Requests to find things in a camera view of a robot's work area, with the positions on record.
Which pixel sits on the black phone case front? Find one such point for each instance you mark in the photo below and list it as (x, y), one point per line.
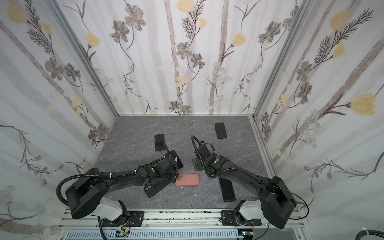
(153, 189)

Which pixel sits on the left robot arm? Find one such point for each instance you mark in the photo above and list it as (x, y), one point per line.
(85, 194)

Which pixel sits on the aluminium corner frame post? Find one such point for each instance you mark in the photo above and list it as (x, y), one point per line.
(81, 53)
(283, 55)

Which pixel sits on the aluminium corner frame post right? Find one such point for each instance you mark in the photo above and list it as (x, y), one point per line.
(283, 55)

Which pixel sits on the black phone right front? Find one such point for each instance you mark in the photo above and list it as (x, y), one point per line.
(227, 190)

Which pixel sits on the aluminium corner frame post left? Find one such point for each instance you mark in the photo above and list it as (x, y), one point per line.
(81, 53)

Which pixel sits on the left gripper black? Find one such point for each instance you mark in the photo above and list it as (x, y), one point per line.
(175, 176)

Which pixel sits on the white vented cable duct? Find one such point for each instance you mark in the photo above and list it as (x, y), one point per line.
(136, 234)

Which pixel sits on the small dark phone left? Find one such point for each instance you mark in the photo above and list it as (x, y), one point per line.
(160, 142)

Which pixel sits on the purple-edged black phone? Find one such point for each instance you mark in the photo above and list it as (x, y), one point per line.
(178, 157)

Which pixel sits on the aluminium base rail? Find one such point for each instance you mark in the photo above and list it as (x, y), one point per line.
(151, 219)

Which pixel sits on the pink phone case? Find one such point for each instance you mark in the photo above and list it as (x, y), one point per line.
(188, 180)

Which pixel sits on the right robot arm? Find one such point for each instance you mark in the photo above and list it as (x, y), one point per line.
(274, 201)

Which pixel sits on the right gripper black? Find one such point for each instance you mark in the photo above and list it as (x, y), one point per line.
(199, 146)

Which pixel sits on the black phone case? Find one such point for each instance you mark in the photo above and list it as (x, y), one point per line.
(221, 130)
(153, 189)

